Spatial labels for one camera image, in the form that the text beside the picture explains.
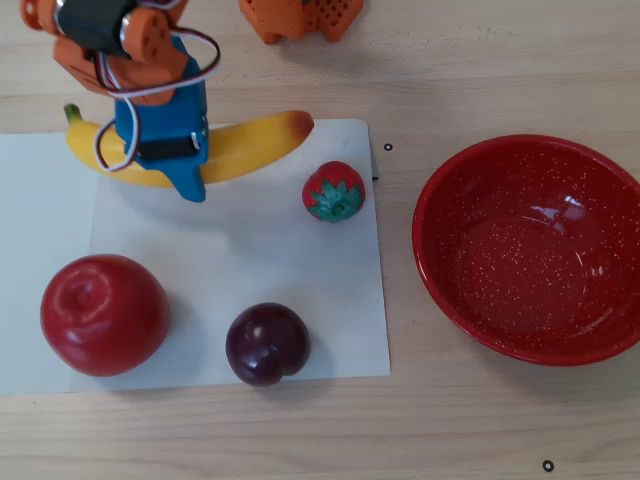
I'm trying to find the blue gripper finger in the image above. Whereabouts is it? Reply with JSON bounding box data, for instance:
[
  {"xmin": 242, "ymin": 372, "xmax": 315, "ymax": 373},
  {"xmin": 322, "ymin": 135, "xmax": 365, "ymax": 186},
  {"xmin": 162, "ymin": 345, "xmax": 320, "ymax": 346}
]
[{"xmin": 134, "ymin": 133, "xmax": 211, "ymax": 204}]

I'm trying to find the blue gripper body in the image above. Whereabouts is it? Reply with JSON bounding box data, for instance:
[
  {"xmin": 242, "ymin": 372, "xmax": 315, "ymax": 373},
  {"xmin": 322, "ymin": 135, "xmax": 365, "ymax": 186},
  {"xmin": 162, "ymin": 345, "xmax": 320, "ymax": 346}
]
[{"xmin": 113, "ymin": 49, "xmax": 210, "ymax": 160}]

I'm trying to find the yellow toy banana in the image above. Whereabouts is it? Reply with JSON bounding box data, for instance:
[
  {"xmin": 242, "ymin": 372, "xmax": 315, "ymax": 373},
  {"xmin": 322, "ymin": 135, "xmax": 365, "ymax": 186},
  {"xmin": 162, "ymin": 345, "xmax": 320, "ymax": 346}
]
[{"xmin": 63, "ymin": 103, "xmax": 315, "ymax": 190}]

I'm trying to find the orange robot base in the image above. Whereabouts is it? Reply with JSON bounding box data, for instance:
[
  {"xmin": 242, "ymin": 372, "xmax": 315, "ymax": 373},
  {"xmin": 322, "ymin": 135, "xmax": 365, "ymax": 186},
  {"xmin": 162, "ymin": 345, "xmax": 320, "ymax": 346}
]
[{"xmin": 238, "ymin": 0, "xmax": 365, "ymax": 45}]

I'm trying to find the red speckled bowl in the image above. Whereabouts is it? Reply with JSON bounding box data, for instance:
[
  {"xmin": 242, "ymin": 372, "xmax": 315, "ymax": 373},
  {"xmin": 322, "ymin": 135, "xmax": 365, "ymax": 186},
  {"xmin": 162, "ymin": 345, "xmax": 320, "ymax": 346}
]
[{"xmin": 412, "ymin": 133, "xmax": 640, "ymax": 367}]

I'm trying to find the white paper sheet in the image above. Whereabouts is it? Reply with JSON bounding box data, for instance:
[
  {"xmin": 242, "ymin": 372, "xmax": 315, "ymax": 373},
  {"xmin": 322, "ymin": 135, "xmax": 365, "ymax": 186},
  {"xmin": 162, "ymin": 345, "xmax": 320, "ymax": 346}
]
[{"xmin": 0, "ymin": 118, "xmax": 392, "ymax": 396}]

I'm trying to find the red toy strawberry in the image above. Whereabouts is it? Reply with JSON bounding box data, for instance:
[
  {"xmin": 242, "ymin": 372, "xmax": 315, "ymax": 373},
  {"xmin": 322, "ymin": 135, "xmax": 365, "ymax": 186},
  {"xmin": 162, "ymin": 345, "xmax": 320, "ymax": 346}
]
[{"xmin": 301, "ymin": 160, "xmax": 367, "ymax": 224}]

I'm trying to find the red toy apple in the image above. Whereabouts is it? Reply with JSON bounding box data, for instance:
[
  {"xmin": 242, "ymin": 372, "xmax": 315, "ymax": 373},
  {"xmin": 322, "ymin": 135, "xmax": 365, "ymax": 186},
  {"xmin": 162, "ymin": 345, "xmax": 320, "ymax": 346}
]
[{"xmin": 39, "ymin": 253, "xmax": 172, "ymax": 378}]

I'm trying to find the dark purple toy plum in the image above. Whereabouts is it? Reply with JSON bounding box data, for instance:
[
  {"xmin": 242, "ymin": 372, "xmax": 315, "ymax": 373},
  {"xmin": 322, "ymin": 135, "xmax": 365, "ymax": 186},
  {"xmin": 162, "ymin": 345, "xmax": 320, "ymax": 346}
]
[{"xmin": 225, "ymin": 301, "xmax": 312, "ymax": 387}]

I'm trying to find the white red black servo cable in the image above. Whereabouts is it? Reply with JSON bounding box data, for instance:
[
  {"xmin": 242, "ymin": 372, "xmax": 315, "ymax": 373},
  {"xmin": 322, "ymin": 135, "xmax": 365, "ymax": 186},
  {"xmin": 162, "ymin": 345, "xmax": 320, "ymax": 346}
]
[{"xmin": 92, "ymin": 27, "xmax": 222, "ymax": 174}]

